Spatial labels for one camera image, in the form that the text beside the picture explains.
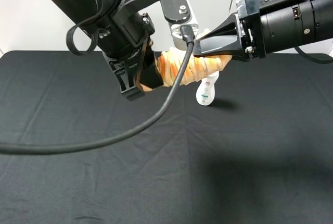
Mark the black tablecloth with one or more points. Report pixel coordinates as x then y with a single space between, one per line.
261 153

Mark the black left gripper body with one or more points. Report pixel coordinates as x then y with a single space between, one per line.
116 27

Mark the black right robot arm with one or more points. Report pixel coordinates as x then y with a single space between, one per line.
291 24

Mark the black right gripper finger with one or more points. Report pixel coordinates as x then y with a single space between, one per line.
208 34
228 43

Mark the tan spiral bread roll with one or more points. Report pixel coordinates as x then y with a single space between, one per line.
197 68

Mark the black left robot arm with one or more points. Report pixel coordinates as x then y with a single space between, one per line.
77 40

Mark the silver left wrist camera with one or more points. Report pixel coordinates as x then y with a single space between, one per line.
176 12

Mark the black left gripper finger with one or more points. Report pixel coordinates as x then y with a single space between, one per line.
127 71
150 76

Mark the white bottle with brush cap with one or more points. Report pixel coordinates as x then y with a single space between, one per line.
206 91

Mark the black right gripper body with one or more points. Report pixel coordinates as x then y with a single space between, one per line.
251 28

